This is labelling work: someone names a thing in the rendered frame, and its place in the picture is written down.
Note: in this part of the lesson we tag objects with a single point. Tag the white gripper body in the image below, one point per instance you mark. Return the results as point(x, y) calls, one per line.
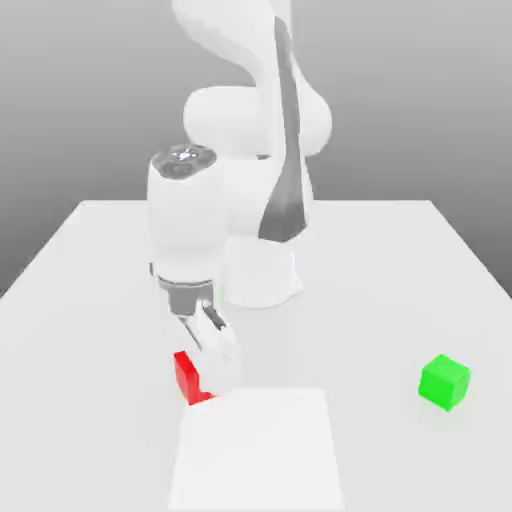
point(214, 344)

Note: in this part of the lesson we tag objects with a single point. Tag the small red cube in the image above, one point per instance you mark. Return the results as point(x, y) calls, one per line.
point(186, 374)

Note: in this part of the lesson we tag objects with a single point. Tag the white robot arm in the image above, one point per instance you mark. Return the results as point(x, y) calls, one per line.
point(188, 224)

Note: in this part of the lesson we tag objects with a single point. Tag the small green cube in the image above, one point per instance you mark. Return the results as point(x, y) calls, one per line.
point(443, 382)

